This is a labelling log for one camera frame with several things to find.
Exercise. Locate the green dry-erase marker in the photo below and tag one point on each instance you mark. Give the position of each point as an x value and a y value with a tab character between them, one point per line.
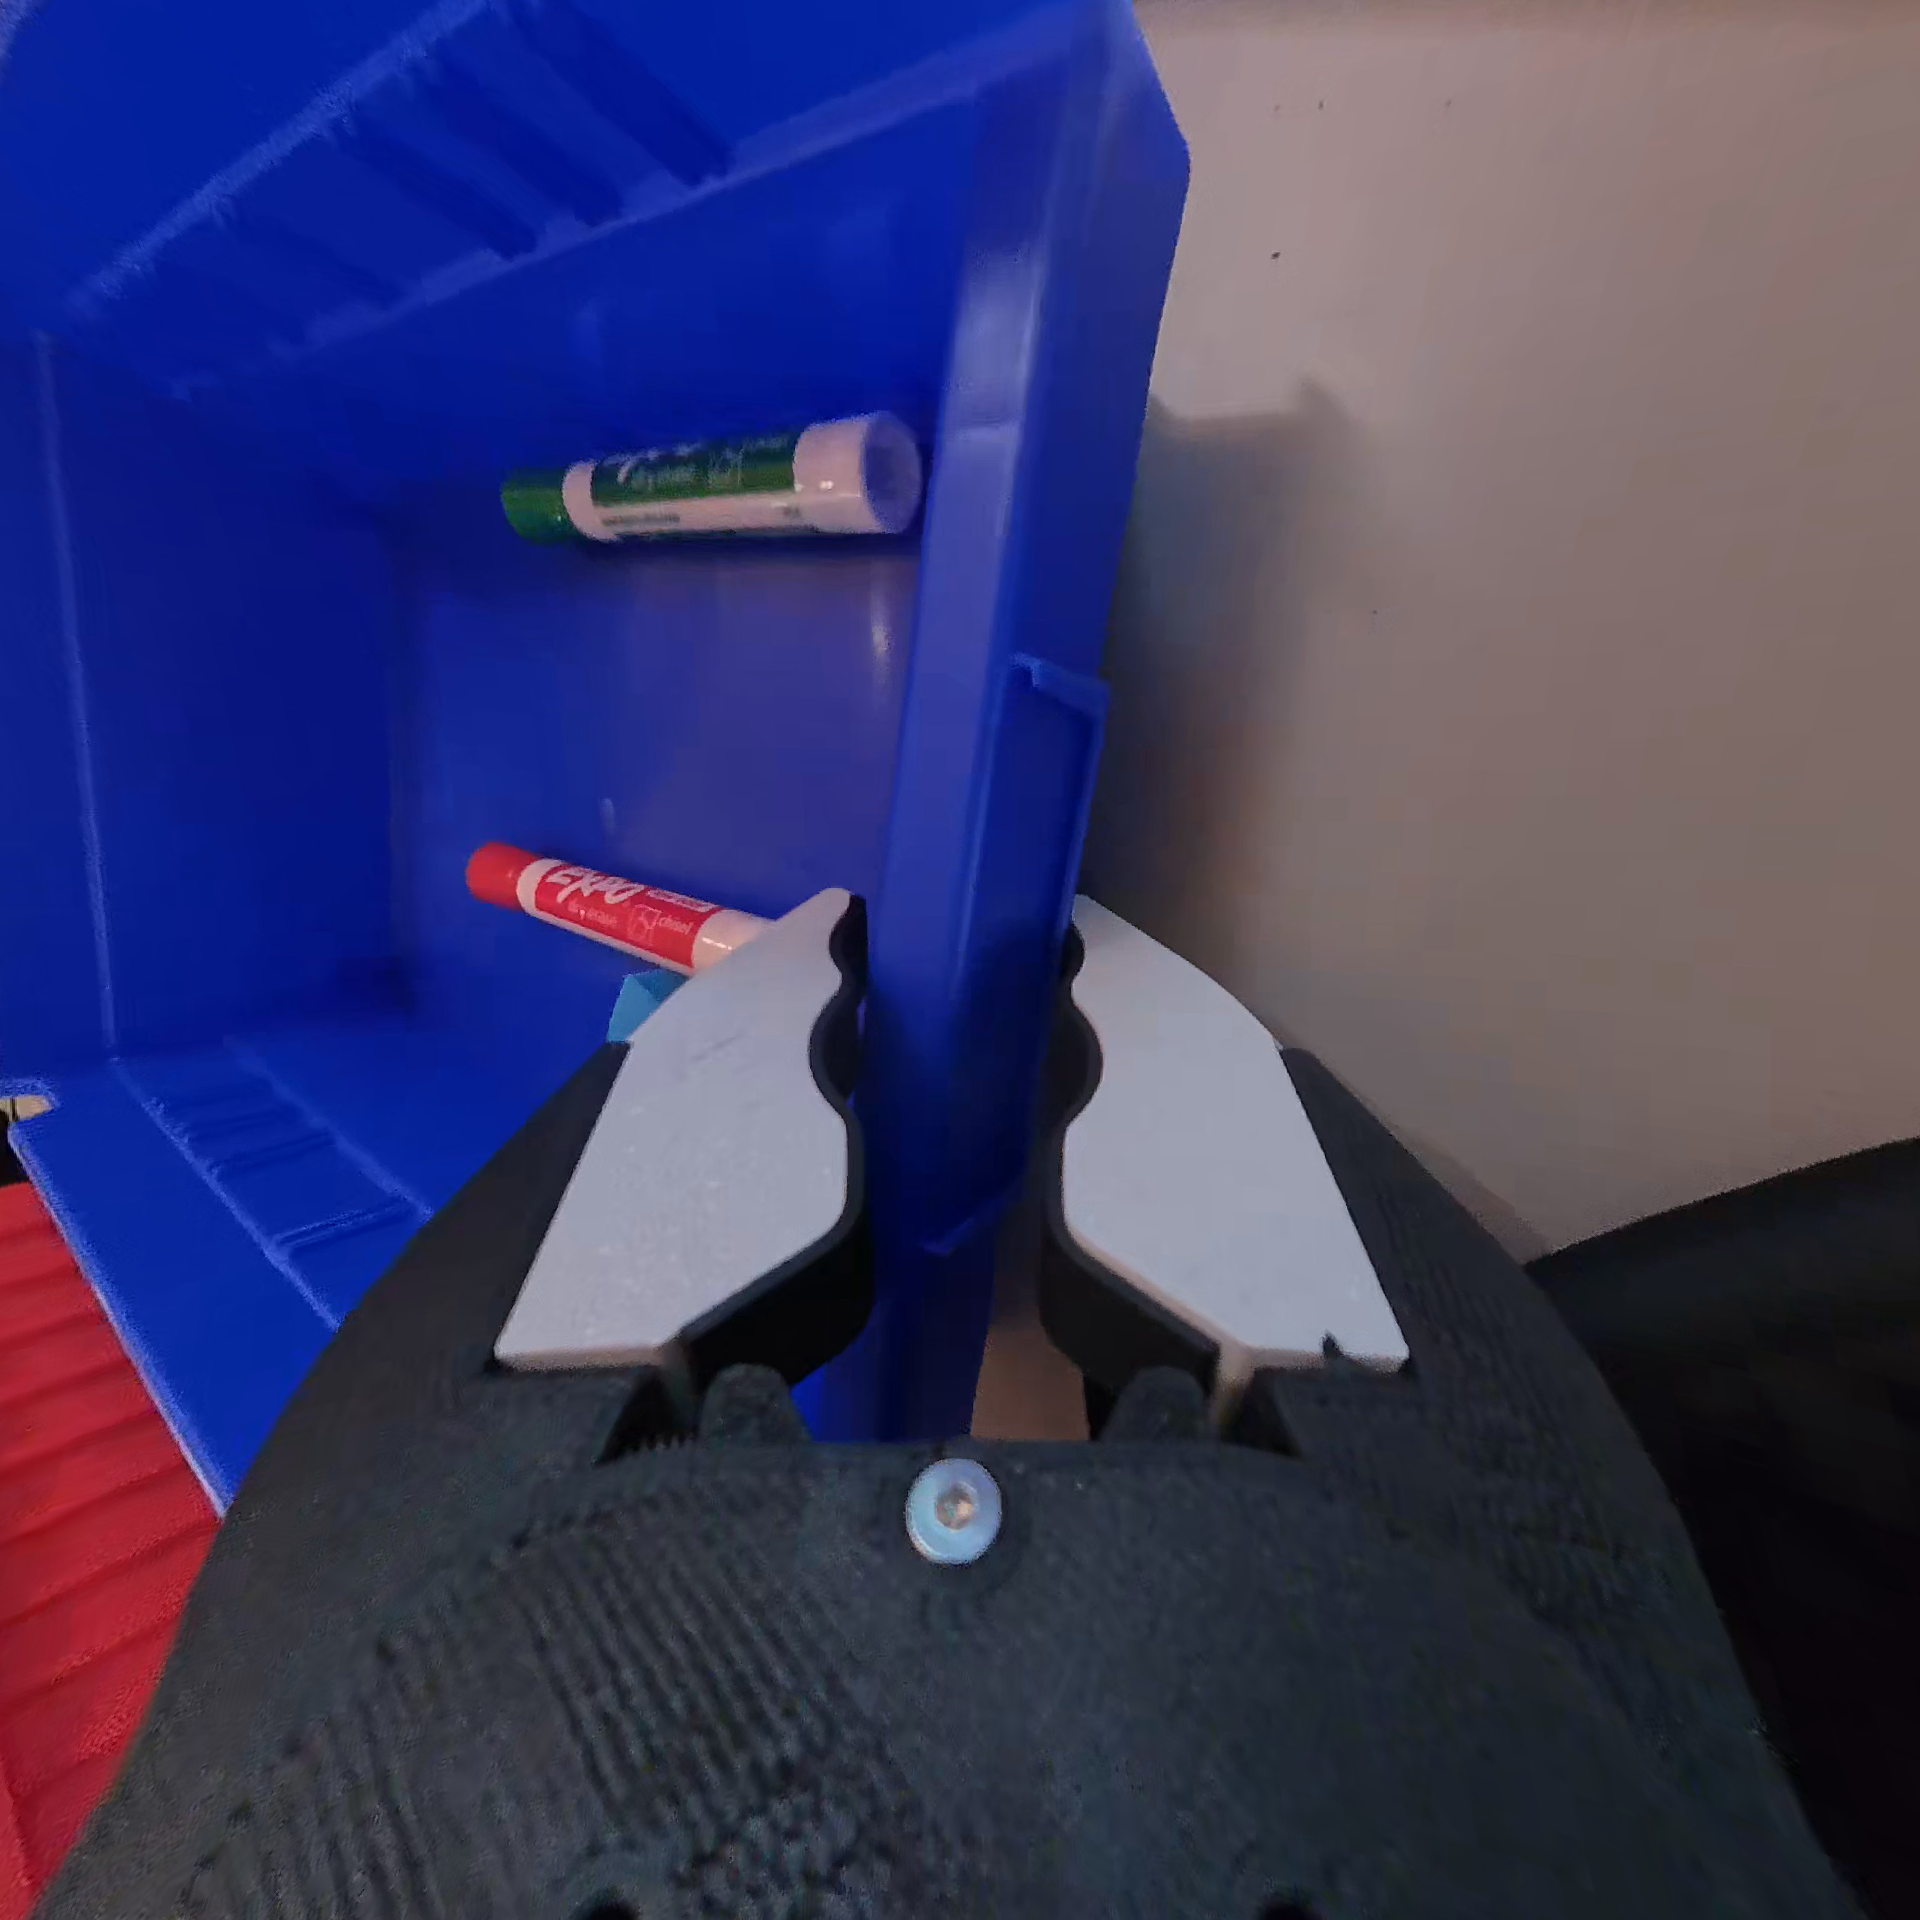
737	481

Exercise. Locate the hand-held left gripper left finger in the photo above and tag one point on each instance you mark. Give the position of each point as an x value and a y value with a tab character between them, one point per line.
676	1187

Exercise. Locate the red dry-erase marker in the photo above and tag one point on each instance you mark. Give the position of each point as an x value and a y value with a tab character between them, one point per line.
647	909

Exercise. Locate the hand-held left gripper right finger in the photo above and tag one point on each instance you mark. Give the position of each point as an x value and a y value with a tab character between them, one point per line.
1231	1187

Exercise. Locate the blue plastic bin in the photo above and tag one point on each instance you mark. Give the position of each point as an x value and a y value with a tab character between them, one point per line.
451	691

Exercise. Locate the green marker cap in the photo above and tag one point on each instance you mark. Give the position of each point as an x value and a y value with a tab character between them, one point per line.
537	505

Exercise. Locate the blue whiteboard eraser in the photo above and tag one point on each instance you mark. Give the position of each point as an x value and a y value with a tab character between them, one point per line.
638	1008

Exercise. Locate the red plastic bin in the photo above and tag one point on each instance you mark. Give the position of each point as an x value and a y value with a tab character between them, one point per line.
77	1502

